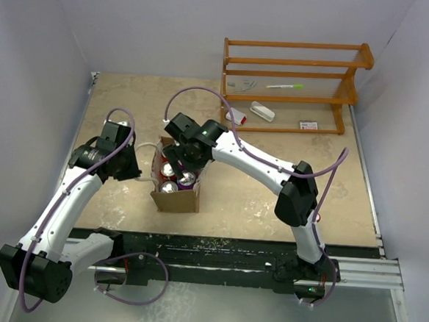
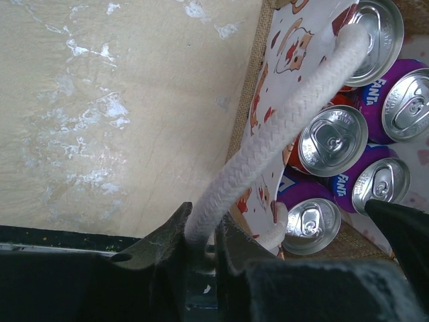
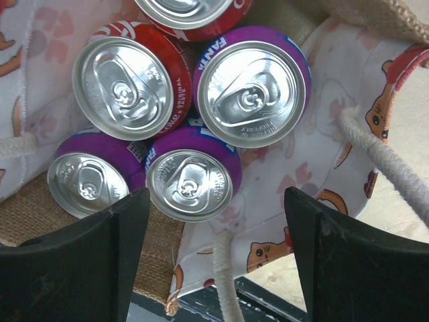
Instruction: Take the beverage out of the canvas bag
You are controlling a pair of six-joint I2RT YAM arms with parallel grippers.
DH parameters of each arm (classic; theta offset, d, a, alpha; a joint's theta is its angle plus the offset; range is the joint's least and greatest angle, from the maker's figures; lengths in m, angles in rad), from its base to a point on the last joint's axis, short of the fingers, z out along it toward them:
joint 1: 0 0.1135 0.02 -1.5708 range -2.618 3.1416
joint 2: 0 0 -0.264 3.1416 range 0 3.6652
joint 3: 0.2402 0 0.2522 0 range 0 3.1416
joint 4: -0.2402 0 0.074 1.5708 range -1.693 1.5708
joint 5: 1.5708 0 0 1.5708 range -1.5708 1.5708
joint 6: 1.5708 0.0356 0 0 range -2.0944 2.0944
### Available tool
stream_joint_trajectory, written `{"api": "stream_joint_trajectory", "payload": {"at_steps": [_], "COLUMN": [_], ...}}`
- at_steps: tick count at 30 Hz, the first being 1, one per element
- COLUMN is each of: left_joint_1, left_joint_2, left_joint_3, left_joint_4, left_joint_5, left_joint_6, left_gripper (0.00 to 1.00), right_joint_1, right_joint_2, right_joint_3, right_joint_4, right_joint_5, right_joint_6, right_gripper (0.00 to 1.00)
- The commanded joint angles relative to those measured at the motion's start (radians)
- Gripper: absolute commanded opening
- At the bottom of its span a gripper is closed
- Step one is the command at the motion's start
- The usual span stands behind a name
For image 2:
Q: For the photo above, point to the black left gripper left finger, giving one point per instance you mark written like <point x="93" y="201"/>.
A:
<point x="145" y="282"/>

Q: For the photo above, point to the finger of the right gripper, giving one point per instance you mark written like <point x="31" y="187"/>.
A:
<point x="406" y="230"/>

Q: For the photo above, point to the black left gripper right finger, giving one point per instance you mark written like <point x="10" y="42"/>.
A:
<point x="255" y="285"/>

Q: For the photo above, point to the purple fanta can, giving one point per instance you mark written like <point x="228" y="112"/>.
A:
<point x="378" y="174"/>
<point x="313" y="218"/>
<point x="395" y="106"/>

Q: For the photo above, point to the red cola can middle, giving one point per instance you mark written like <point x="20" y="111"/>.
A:
<point x="332" y="142"/>

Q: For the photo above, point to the red cola can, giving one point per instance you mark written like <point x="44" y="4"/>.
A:
<point x="384" y="24"/>
<point x="332" y="142"/>

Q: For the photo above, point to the red cola can far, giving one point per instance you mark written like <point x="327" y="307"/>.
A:
<point x="384" y="24"/>

